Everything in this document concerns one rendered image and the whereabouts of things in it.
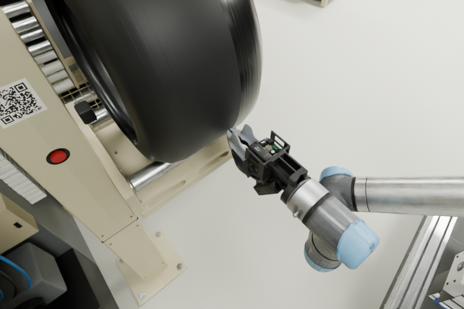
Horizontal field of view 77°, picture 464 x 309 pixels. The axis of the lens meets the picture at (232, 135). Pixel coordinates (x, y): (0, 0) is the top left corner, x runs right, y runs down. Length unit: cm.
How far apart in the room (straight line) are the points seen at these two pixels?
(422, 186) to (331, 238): 21
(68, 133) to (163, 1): 35
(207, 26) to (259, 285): 134
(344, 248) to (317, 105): 182
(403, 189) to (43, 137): 70
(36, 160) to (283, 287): 126
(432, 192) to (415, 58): 247
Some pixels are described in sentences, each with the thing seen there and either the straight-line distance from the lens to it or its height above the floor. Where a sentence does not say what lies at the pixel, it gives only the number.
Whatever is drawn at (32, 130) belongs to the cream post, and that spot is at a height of 115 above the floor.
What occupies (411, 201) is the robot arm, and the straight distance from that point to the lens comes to 64.
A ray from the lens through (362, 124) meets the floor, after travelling 226.
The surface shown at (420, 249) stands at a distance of 164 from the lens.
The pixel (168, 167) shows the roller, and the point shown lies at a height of 91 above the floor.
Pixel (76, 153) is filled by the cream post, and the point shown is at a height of 104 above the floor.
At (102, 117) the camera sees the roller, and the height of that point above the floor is 91.
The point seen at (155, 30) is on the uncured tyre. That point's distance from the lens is 46.
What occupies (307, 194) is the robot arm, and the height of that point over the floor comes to 111.
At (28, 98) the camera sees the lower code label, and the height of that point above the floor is 122.
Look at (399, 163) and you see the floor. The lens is 216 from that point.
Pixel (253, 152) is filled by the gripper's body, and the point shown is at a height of 111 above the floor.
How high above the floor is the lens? 157
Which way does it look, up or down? 52 degrees down
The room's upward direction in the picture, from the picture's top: straight up
